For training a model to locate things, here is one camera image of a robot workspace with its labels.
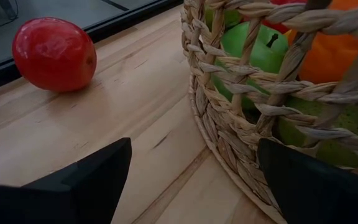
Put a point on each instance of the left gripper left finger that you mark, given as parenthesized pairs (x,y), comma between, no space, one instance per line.
(73,196)

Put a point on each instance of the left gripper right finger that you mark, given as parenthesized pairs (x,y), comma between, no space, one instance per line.
(315,193)

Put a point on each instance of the green pear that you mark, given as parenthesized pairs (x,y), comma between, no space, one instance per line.
(350,121)

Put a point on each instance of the orange persimmon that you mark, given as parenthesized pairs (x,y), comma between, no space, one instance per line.
(331,53)

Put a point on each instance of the glossy red tomato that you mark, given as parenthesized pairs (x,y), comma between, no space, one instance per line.
(54,54)

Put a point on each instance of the green apple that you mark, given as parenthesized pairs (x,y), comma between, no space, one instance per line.
(261,54)

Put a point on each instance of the red pomegranate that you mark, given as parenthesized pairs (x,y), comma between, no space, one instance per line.
(273,27)

